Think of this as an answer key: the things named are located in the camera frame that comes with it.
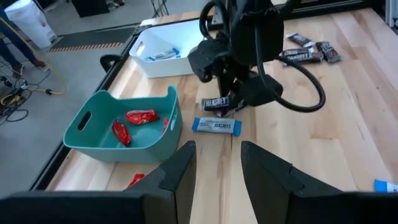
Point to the black mat with hazard stripes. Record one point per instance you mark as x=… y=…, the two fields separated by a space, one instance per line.
x=93 y=37

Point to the white plastic basket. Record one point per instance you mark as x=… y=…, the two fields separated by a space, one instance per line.
x=174 y=34

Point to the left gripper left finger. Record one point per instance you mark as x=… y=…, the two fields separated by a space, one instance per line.
x=124 y=208

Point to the white trash bin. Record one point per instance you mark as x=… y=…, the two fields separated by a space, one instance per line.
x=31 y=21

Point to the red candy wrapper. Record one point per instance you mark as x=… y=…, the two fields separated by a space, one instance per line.
x=141 y=116
x=121 y=133
x=165 y=125
x=136 y=179

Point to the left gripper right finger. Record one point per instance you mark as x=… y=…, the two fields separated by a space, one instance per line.
x=311 y=208

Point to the black box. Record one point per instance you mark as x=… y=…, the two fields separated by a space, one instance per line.
x=90 y=7

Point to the white blue Hershey's bar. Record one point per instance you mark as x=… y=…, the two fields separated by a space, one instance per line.
x=216 y=125
x=385 y=186
x=163 y=55

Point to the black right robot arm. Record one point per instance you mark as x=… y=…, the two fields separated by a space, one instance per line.
x=252 y=31

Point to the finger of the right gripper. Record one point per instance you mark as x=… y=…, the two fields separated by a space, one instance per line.
x=225 y=85
x=239 y=93

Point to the brown Hershey's chocolate bar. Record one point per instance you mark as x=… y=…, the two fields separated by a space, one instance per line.
x=315 y=59
x=297 y=53
x=300 y=40
x=237 y=109
x=214 y=103
x=328 y=51

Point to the teal plastic basket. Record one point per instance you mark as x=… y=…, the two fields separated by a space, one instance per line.
x=102 y=149

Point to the person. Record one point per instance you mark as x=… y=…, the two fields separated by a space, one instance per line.
x=9 y=37

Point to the black frame clamp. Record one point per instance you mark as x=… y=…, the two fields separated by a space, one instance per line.
x=107 y=59

